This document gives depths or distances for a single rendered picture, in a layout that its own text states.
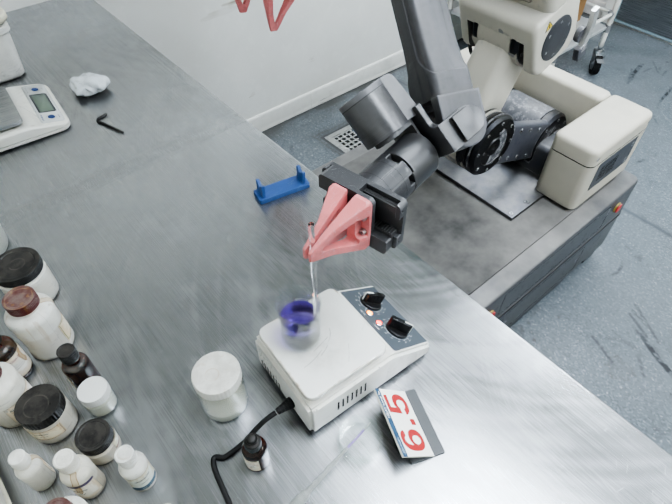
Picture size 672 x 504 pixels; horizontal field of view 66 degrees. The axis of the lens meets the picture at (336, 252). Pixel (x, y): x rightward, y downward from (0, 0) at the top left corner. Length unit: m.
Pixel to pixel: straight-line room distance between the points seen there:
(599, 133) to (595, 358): 0.67
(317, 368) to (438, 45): 0.40
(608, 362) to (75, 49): 1.72
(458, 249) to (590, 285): 0.67
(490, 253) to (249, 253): 0.75
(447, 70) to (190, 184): 0.55
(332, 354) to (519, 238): 0.93
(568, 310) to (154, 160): 1.35
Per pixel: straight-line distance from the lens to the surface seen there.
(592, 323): 1.86
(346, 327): 0.66
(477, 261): 1.40
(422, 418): 0.71
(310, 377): 0.63
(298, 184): 0.97
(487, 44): 1.38
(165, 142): 1.13
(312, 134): 2.38
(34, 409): 0.74
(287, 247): 0.87
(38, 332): 0.79
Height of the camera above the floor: 1.39
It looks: 49 degrees down
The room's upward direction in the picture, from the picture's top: straight up
